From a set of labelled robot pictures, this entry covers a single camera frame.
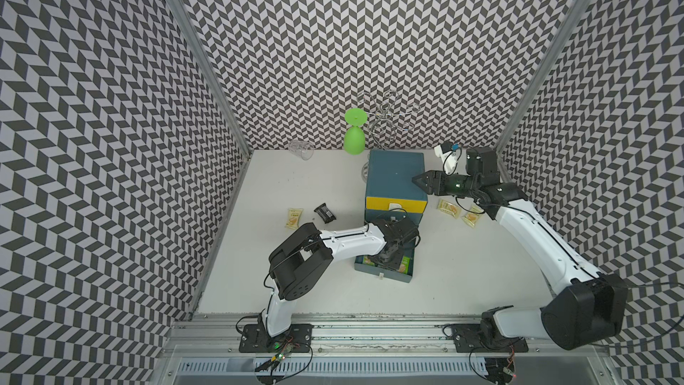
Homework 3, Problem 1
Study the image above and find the silver wire stand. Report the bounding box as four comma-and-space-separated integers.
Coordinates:
356, 89, 418, 150

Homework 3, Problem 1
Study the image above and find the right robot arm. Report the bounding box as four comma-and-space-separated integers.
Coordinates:
413, 142, 635, 350

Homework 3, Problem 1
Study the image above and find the teal plastic drawer cabinet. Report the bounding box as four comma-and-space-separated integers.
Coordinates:
364, 150, 428, 226

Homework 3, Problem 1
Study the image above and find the black cookie packet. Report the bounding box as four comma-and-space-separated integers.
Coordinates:
313, 202, 337, 224

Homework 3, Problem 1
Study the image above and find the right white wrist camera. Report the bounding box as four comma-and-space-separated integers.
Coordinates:
434, 142, 463, 176

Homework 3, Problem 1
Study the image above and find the yellow cookie packet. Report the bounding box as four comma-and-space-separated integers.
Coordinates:
461, 205, 485, 228

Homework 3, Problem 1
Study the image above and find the teal bottom drawer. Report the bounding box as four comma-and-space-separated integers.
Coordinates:
354, 249, 415, 283

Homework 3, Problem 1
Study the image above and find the aluminium front rail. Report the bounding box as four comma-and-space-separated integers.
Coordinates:
151, 315, 621, 384

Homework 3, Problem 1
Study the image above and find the yellow top drawer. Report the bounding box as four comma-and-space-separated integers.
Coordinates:
365, 196, 428, 215

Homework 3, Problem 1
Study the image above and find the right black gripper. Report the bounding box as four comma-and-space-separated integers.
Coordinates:
411, 169, 479, 197

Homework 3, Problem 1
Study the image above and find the green plastic goblet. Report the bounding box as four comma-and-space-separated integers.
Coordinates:
343, 108, 368, 155

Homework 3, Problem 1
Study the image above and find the clear glass cup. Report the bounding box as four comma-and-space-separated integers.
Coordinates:
288, 140, 315, 160

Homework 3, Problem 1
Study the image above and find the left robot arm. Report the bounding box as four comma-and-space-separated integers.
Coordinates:
245, 217, 421, 338

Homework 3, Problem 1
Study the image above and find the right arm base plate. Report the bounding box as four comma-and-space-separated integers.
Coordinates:
442, 324, 529, 354

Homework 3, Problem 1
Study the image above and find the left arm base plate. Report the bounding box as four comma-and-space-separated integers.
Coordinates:
239, 324, 314, 354

